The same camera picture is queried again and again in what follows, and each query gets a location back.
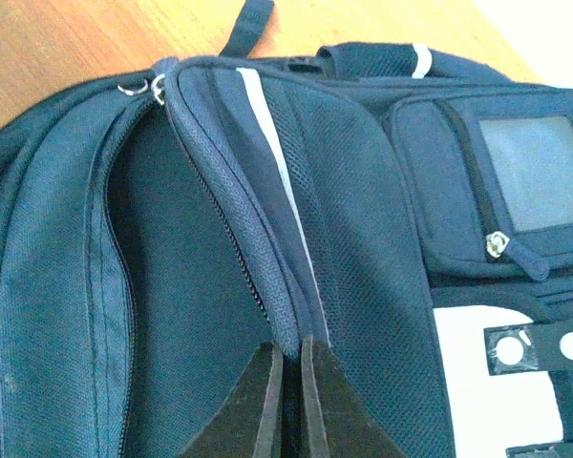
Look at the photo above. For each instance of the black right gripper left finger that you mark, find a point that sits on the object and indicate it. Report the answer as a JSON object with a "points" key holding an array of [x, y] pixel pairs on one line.
{"points": [[249, 423]]}

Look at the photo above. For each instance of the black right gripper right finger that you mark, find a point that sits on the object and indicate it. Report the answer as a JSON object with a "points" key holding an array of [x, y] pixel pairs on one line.
{"points": [[334, 422]]}

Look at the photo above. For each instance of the navy blue backpack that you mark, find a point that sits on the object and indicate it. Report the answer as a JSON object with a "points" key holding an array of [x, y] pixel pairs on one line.
{"points": [[411, 209]]}

